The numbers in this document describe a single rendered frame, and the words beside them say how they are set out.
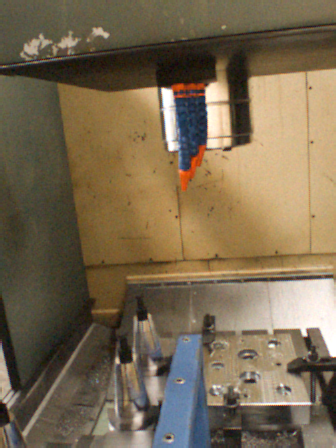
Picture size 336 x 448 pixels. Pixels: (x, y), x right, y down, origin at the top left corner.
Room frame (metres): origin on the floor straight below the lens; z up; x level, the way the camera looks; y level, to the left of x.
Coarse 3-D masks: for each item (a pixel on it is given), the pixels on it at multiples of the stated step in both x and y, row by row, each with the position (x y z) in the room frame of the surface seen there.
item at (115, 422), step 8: (152, 400) 0.46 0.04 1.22; (152, 408) 0.46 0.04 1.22; (112, 416) 0.44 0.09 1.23; (144, 416) 0.44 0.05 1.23; (152, 416) 0.44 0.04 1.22; (112, 424) 0.44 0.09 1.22; (120, 424) 0.43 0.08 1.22; (128, 424) 0.42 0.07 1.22; (136, 424) 0.42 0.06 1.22; (144, 424) 0.43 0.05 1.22
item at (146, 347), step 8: (136, 320) 0.56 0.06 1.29; (144, 320) 0.55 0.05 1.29; (136, 328) 0.55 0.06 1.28; (144, 328) 0.55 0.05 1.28; (152, 328) 0.56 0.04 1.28; (136, 336) 0.55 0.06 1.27; (144, 336) 0.55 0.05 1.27; (152, 336) 0.55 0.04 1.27; (136, 344) 0.55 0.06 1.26; (144, 344) 0.55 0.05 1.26; (152, 344) 0.55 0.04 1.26; (136, 352) 0.55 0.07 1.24; (144, 352) 0.55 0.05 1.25; (152, 352) 0.55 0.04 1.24; (160, 352) 0.56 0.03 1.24; (144, 360) 0.54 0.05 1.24; (152, 360) 0.54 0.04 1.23; (160, 360) 0.55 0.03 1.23
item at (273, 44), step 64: (0, 0) 0.47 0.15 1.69; (64, 0) 0.46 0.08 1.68; (128, 0) 0.45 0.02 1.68; (192, 0) 0.44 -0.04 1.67; (256, 0) 0.43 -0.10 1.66; (320, 0) 0.42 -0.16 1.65; (0, 64) 0.48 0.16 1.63; (64, 64) 0.47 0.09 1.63; (128, 64) 0.53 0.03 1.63; (256, 64) 0.65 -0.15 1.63; (320, 64) 0.73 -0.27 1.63
